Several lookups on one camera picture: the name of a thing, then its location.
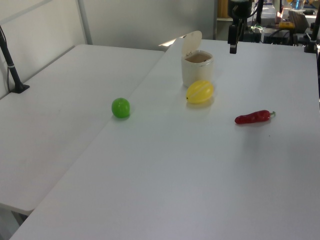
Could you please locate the red toy chili pepper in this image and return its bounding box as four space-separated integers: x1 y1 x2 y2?
234 109 277 126

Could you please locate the white cup with lid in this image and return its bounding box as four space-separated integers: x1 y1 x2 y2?
180 30 215 88

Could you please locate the dark robot gripper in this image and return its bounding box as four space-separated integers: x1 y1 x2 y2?
228 0 252 55

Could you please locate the black camera pole with base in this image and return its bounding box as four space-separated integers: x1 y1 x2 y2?
0 24 30 94

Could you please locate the brown wooden box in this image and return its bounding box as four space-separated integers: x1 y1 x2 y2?
287 9 311 28

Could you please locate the green toy apple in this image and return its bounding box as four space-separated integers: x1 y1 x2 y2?
111 97 131 119

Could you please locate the black electronics box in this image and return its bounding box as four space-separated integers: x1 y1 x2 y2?
263 29 299 46

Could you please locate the aluminium partition post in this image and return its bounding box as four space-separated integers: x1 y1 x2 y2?
76 0 94 46

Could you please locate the black clamp stand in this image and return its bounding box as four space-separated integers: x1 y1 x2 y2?
303 21 320 54

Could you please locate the yellow toy melon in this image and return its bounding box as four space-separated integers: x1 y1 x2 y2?
185 79 215 105

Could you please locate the thin black background pole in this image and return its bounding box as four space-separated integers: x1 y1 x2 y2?
255 0 265 25

